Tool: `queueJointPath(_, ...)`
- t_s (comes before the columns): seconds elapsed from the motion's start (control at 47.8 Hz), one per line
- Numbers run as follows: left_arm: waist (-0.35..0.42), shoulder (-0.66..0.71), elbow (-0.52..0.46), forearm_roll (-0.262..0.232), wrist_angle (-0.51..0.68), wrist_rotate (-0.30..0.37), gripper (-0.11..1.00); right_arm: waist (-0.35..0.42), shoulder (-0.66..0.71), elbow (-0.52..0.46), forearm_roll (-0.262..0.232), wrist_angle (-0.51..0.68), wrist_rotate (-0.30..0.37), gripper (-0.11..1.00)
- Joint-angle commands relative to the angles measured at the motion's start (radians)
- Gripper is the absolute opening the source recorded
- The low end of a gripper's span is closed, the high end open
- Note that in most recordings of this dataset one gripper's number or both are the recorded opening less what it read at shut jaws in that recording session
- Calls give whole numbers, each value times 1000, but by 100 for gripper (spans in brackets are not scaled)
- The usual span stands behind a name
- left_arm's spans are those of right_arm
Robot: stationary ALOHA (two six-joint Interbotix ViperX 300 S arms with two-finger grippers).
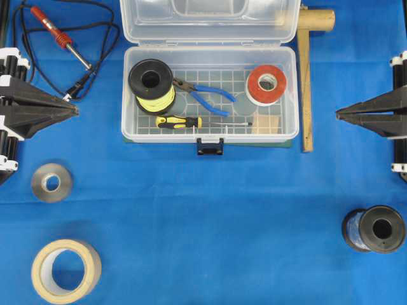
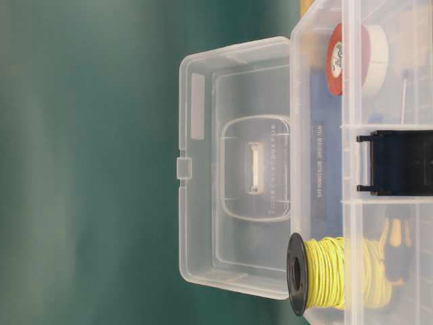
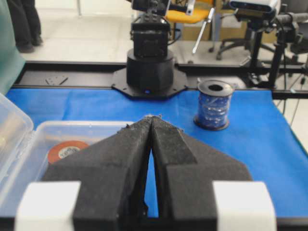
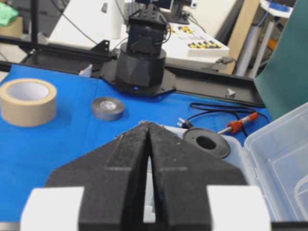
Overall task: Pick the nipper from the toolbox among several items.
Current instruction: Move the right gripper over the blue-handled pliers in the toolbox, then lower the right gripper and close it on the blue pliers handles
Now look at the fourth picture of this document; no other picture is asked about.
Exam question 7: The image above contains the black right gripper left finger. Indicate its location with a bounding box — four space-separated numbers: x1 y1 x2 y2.
45 123 149 231

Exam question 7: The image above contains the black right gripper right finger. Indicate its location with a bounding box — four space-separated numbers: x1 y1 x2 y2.
148 123 247 231

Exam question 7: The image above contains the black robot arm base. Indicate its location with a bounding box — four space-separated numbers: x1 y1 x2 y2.
115 3 167 89

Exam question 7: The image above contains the clear plastic toolbox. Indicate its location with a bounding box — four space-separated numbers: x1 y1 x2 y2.
143 101 308 223

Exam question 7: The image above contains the black tape roll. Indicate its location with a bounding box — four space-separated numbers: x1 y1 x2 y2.
182 128 231 159

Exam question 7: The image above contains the grey tape roll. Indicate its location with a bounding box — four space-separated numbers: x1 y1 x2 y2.
91 97 125 121

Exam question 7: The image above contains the beige packing tape roll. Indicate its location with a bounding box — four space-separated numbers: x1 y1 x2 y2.
0 78 57 127

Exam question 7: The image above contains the white tray with yellow parts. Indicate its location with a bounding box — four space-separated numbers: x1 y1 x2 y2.
163 23 229 57

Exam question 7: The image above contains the dark green board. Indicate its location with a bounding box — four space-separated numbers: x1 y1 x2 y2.
254 0 308 120

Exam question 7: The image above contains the green cloth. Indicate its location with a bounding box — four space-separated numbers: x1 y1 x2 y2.
0 2 19 26

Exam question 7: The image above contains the black power cable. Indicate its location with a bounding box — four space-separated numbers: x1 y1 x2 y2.
177 103 270 137

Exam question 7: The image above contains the red handled soldering iron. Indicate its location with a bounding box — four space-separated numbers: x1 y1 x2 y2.
218 113 259 135

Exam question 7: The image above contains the black metal rail frame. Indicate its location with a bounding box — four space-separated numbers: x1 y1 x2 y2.
0 35 266 108

